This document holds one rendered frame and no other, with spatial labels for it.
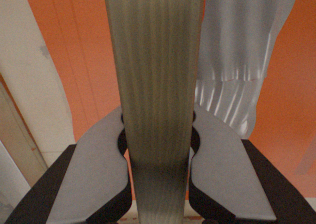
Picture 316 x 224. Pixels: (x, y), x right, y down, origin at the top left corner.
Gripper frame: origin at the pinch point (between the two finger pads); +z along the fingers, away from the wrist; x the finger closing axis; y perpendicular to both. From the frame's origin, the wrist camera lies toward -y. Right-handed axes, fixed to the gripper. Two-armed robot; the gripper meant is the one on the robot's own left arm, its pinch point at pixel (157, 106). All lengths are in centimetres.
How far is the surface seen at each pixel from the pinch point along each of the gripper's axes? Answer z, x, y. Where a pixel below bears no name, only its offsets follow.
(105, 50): 5.3, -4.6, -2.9
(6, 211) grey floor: 100, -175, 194
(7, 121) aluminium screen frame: 3.4, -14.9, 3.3
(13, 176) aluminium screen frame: 1.7, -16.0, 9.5
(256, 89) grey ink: 5.0, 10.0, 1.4
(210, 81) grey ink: 4.9, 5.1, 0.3
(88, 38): 5.3, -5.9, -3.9
